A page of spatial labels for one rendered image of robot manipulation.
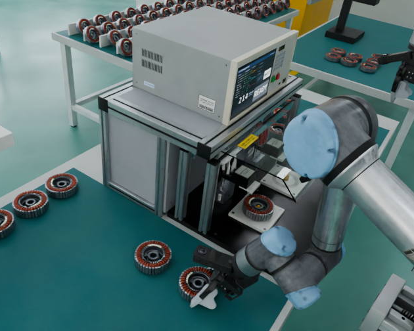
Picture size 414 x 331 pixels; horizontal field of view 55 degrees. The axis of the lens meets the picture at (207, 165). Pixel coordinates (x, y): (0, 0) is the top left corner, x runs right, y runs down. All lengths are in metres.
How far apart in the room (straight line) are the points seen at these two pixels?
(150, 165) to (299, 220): 0.56
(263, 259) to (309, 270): 0.11
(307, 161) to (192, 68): 0.60
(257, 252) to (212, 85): 0.51
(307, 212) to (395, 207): 0.81
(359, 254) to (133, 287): 1.68
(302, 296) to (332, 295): 1.35
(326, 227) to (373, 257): 1.65
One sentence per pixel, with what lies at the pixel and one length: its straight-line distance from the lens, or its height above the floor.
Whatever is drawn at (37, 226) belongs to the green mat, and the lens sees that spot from 1.41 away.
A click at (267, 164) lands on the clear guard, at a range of 1.17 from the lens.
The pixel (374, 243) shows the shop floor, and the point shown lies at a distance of 2.72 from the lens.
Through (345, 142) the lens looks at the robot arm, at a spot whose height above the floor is 1.38.
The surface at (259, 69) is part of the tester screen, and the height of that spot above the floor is 1.25.
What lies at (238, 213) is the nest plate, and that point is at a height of 0.78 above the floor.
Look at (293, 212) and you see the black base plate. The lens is 1.49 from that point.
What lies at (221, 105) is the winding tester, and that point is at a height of 1.17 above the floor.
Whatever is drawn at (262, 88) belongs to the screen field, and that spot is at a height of 1.17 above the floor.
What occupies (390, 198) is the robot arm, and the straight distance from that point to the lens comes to 0.73.
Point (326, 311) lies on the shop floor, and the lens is 2.24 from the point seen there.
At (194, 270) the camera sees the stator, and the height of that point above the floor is 0.78.
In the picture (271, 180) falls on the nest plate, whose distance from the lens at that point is 1.59.
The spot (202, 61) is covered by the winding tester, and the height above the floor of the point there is 1.29.
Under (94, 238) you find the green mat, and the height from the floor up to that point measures 0.75.
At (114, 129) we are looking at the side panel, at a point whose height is 1.01.
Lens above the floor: 1.72
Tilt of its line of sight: 36 degrees down
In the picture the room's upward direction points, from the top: 7 degrees clockwise
